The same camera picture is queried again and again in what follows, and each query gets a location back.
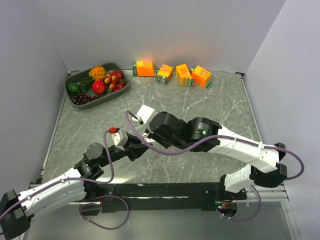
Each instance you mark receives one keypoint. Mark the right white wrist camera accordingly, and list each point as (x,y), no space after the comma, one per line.
(144,115)

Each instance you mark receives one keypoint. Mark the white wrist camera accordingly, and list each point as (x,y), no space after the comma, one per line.
(119,137)
(144,115)

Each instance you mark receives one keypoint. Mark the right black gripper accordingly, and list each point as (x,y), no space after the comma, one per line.
(151,134)

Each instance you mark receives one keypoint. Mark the green leafy sprig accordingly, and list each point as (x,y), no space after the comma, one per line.
(85,84)

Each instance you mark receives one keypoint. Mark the dark grape bunch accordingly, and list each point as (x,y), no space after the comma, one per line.
(82,99)

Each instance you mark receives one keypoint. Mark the green lime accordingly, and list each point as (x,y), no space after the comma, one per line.
(73,88)

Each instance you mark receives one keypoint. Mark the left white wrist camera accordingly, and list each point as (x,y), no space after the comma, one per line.
(119,137)

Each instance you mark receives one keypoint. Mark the red cherry bunch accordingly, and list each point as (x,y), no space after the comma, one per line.
(115,80)

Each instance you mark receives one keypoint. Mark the white square charging case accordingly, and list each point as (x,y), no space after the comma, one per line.
(147,138)

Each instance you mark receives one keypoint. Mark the grey fruit tray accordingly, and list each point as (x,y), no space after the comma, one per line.
(107,96)

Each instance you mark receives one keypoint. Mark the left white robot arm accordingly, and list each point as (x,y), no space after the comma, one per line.
(18,209)

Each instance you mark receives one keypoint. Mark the orange green box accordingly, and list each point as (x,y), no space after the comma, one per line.
(164,74)
(183,75)
(143,69)
(201,76)

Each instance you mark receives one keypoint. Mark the red pomegranate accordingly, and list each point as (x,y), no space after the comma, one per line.
(98,87)

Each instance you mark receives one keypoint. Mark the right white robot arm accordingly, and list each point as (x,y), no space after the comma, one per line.
(262,162)

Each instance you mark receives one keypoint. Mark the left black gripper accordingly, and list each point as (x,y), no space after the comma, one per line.
(134,147)

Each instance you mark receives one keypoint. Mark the orange spiky fruit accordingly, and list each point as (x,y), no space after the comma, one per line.
(98,73)

